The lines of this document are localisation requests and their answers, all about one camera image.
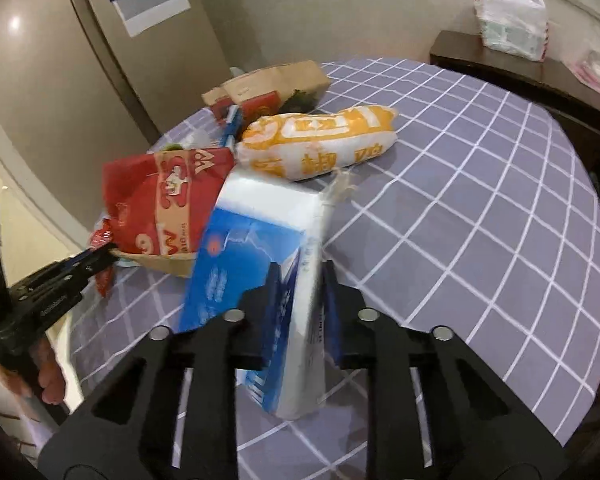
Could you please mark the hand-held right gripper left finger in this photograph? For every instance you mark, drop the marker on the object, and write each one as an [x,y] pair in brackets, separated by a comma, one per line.
[273,305]

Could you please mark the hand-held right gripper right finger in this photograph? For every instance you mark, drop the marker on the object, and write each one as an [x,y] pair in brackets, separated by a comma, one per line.
[332,310]

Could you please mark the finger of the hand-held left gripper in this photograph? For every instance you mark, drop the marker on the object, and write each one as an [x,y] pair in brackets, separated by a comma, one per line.
[65,265]
[75,287]

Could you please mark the small red wrapper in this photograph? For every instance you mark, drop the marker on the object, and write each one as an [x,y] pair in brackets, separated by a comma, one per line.
[102,240]

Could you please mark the blue and white carton box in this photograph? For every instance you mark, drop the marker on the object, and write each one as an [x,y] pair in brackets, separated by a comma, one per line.
[240,255]

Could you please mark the red snack bag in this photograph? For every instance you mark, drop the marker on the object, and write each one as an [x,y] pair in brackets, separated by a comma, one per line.
[150,195]

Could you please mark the orange and white plastic bag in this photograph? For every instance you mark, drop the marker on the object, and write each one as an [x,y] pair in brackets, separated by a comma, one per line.
[310,145]

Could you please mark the person's left hand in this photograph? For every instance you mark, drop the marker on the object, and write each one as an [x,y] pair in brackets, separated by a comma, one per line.
[49,375]

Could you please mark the grey double-door refrigerator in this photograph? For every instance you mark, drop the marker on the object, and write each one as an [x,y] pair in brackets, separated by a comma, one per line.
[45,85]

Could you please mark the blue tube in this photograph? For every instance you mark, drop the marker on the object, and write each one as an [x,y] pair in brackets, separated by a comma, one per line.
[232,127]

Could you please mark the small red box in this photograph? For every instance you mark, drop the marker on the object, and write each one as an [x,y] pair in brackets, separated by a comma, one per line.
[259,106]

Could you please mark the dark wooden cabinet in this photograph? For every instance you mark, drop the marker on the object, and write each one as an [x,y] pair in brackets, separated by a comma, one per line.
[510,72]

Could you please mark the pink packet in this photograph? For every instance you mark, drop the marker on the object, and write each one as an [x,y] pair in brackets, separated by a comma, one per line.
[592,75]

